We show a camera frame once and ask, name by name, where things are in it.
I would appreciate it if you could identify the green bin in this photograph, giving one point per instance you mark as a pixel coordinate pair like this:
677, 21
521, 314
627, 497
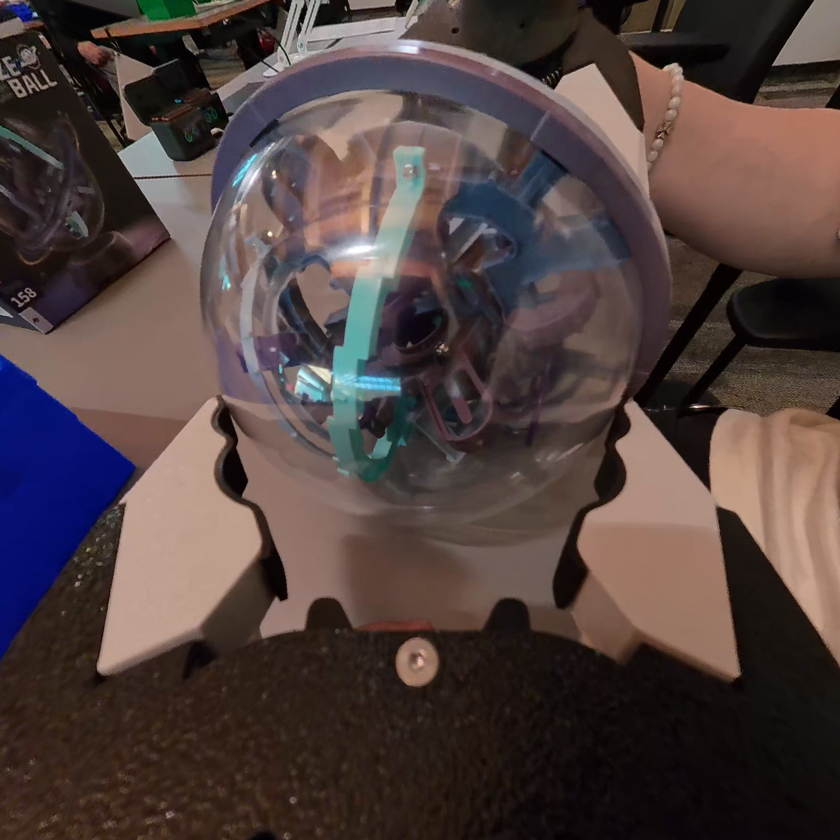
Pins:
167, 8

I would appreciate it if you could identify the person's cream shirt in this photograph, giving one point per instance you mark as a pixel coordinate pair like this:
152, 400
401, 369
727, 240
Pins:
787, 512

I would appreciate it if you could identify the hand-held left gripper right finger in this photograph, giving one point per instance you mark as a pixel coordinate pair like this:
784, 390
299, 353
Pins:
656, 558

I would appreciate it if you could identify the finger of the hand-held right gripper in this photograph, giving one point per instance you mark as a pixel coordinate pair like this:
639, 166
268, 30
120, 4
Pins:
607, 111

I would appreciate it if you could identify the dark maze ball box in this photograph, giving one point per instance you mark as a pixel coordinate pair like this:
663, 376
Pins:
59, 197

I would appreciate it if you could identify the wooden table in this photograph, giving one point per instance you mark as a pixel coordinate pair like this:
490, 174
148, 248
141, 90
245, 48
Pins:
177, 23

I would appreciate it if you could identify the blue plastic bin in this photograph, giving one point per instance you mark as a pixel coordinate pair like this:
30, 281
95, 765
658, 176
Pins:
52, 472

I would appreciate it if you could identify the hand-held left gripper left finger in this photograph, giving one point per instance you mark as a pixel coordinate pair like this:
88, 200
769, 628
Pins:
184, 525

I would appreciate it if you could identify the black charging case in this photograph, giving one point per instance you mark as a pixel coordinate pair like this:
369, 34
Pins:
177, 118

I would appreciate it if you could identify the black chair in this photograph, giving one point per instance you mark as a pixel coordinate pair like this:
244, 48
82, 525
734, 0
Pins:
709, 39
781, 315

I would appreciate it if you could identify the transparent maze ball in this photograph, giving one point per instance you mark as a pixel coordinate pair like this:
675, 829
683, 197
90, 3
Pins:
459, 295

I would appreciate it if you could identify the person's right forearm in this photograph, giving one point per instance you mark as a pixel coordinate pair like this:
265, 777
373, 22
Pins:
754, 164

